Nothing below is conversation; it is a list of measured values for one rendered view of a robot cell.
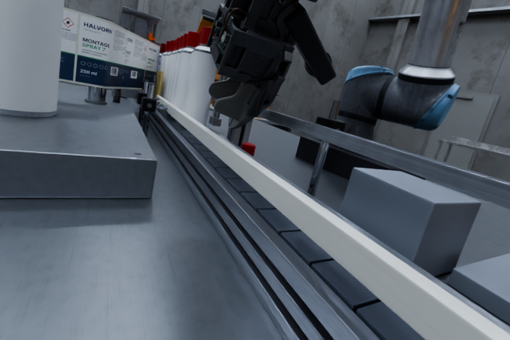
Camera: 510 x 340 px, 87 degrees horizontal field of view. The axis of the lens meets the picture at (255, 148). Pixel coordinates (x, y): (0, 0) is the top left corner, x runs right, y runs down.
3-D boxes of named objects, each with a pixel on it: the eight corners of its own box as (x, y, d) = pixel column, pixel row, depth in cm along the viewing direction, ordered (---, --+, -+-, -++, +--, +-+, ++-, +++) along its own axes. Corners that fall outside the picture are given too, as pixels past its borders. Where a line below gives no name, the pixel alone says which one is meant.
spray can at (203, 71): (177, 124, 58) (193, 26, 54) (200, 127, 61) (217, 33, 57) (184, 130, 54) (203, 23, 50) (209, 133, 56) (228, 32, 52)
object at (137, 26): (111, 90, 94) (119, 14, 89) (150, 97, 101) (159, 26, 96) (111, 94, 83) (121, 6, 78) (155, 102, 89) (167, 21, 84)
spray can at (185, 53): (165, 117, 65) (179, 28, 61) (181, 118, 69) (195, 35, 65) (181, 122, 62) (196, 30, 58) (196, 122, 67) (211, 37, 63)
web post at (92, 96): (85, 99, 64) (92, 17, 60) (107, 103, 66) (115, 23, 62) (83, 102, 60) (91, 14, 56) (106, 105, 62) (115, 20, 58)
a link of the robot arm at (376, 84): (344, 113, 84) (358, 70, 82) (388, 124, 76) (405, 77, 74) (328, 107, 75) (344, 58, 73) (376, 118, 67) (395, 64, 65)
